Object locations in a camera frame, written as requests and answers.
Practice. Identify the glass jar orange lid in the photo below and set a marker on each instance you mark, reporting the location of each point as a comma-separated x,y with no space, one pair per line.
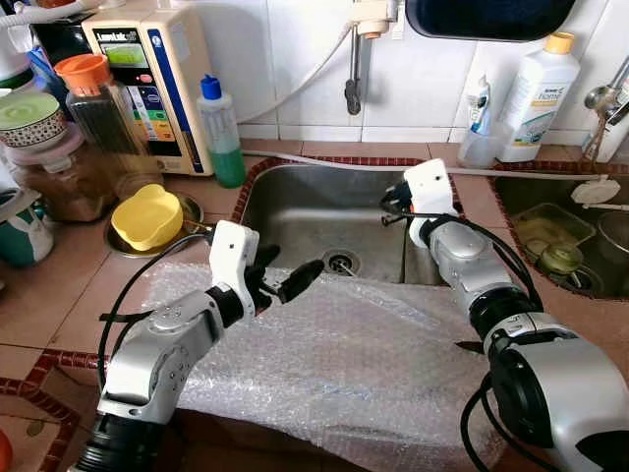
84,71

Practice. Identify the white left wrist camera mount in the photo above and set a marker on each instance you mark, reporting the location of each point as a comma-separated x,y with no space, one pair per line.
231,251

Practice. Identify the clear bubble wrap sheet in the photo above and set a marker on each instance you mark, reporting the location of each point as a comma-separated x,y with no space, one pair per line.
344,364

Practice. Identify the black appliance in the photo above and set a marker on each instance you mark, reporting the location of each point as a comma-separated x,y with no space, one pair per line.
59,39

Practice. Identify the white flask green band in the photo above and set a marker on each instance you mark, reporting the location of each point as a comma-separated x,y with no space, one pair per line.
15,64

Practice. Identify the clear square plastic container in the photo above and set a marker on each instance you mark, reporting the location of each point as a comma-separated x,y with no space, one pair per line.
536,221

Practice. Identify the round steel bowl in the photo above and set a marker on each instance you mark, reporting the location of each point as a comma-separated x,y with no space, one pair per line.
194,208

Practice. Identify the small glass jar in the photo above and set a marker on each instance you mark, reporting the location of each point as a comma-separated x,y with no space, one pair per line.
562,258

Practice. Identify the green soap bottle blue cap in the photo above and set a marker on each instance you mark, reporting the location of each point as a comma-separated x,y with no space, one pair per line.
228,162

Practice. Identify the dark blue wall tray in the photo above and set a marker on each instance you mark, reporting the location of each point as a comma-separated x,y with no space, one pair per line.
477,18

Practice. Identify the teal and white mug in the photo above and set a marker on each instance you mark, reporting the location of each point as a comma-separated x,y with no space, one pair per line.
25,241

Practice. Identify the white detergent bottle yellow cap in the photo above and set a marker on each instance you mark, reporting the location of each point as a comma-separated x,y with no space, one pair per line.
536,108

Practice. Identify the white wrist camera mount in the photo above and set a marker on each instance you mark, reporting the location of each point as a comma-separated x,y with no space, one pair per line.
428,187
231,251

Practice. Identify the steel pot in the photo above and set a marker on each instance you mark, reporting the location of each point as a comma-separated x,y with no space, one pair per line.
614,236

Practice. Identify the steel wall tap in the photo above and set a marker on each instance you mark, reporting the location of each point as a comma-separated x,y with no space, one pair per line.
354,69

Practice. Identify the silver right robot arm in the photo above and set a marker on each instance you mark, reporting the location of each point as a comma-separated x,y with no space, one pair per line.
462,265

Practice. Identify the stainless steel sink basin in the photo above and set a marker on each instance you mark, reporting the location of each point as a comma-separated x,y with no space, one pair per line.
295,206
511,197

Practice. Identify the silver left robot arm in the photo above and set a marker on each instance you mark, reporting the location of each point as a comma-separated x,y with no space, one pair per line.
157,344

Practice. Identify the chrome gooseneck faucet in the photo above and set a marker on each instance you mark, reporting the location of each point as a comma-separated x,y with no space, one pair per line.
600,98

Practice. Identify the beige water ionizer appliance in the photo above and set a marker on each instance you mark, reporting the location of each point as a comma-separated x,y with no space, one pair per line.
147,59

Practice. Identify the orange plastic hoop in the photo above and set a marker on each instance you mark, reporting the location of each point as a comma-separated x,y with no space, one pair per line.
5,454

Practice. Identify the yellow plastic bowl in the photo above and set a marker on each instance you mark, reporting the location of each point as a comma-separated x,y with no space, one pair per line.
147,221

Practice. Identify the clear glass tumbler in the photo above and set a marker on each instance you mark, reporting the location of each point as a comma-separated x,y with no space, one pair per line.
138,182

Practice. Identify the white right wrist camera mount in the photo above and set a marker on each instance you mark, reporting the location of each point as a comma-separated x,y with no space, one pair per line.
428,187

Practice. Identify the brown glass jar pink lid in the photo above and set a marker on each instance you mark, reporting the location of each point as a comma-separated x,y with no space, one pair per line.
69,192

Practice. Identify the white toothpaste tube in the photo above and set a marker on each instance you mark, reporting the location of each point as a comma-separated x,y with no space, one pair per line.
479,108

